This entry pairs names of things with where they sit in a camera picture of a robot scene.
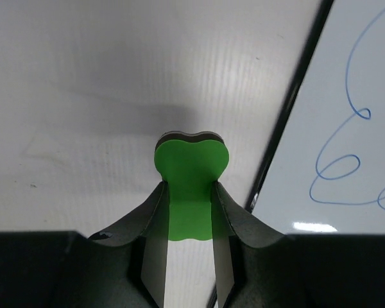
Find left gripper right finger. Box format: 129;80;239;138
210;182;385;307

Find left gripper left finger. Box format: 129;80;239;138
0;182;169;307

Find green whiteboard eraser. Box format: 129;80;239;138
154;131;229;241

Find small whiteboard black frame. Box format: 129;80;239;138
253;1;385;234

